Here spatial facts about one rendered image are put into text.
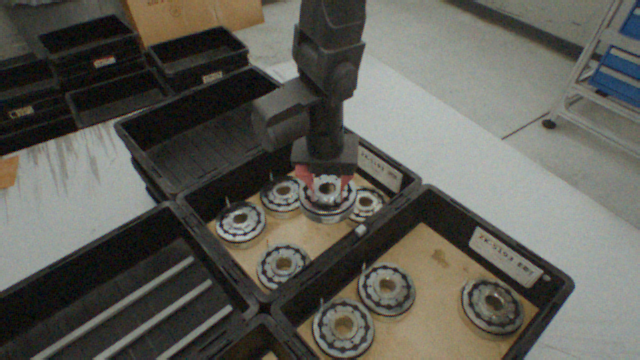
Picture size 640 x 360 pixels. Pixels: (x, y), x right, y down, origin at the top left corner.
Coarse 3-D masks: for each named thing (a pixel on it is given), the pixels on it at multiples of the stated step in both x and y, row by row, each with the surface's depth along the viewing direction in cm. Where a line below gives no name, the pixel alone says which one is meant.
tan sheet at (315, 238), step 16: (208, 224) 82; (272, 224) 82; (288, 224) 82; (304, 224) 82; (320, 224) 82; (336, 224) 82; (272, 240) 79; (288, 240) 79; (304, 240) 79; (320, 240) 79; (336, 240) 79; (240, 256) 77; (256, 256) 77; (256, 272) 74
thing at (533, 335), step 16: (416, 192) 75; (432, 192) 75; (400, 208) 72; (464, 208) 72; (384, 224) 70; (480, 224) 70; (352, 240) 67; (512, 240) 67; (336, 256) 65; (528, 256) 65; (320, 272) 63; (560, 272) 63; (304, 288) 61; (560, 288) 62; (272, 304) 59; (560, 304) 59; (544, 320) 59; (288, 336) 56; (528, 336) 56; (304, 352) 54; (512, 352) 54; (528, 352) 54
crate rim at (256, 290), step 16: (368, 144) 84; (240, 160) 81; (416, 176) 78; (192, 192) 75; (400, 192) 75; (384, 208) 72; (368, 224) 70; (208, 240) 67; (224, 256) 65; (320, 256) 65; (240, 272) 63; (304, 272) 63; (256, 288) 61; (288, 288) 61
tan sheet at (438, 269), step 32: (384, 256) 77; (416, 256) 77; (448, 256) 77; (352, 288) 72; (384, 288) 72; (416, 288) 72; (448, 288) 72; (416, 320) 68; (448, 320) 68; (384, 352) 64; (416, 352) 64; (448, 352) 64; (480, 352) 64
